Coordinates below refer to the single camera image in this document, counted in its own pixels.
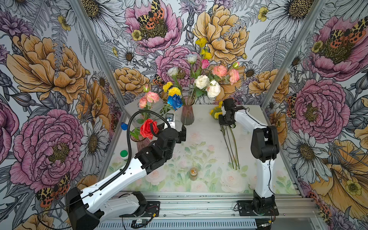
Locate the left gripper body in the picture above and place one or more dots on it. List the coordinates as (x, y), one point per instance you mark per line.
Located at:
(181, 137)

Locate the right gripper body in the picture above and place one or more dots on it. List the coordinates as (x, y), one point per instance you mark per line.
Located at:
(224, 120)

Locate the large sunflower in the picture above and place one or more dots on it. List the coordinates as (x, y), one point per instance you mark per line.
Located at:
(217, 111)

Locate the yellow ranunculus flower stem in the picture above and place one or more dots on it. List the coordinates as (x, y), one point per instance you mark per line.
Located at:
(235, 152)

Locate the ribbed glass vase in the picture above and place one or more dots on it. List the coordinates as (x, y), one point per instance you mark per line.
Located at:
(140, 141)
(187, 116)

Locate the yellow carnation stem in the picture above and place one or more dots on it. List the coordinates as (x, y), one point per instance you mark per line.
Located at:
(171, 90)

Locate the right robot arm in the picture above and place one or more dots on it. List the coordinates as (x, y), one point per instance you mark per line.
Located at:
(264, 148)

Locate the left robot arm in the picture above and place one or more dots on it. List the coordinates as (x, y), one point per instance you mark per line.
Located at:
(89, 206)

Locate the white rose bunch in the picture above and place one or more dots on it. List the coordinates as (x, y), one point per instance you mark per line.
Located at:
(198, 82)

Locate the red rose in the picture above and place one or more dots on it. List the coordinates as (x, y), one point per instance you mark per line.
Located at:
(149, 129)

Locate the blue rose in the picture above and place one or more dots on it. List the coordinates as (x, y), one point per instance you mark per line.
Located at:
(173, 103)

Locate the pink rose bunch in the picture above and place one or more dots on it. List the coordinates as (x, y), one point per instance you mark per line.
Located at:
(224, 75)

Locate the floral table mat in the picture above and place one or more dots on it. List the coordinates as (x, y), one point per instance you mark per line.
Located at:
(215, 175)

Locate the small glass spice jar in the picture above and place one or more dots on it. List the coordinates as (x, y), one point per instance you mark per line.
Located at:
(193, 173)

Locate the pink carnation stem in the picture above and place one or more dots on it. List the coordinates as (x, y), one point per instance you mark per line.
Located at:
(149, 98)

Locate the small blue rosebud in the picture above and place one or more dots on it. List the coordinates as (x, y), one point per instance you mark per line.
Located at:
(124, 126)

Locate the grey metal case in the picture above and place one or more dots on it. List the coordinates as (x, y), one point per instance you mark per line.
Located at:
(133, 107)

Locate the green cap white bottle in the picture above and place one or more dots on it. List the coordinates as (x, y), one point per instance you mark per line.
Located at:
(124, 155)

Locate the small yellow wildflower sprig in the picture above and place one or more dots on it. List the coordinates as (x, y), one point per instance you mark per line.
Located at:
(205, 54)

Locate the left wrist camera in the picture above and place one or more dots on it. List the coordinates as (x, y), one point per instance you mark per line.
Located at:
(170, 119)

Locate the aluminium rail frame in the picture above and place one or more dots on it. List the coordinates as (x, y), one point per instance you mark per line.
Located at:
(218, 213)

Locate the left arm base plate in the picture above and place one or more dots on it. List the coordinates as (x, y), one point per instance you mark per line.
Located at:
(152, 207)

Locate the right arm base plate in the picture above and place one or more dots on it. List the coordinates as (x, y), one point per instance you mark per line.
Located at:
(248, 208)

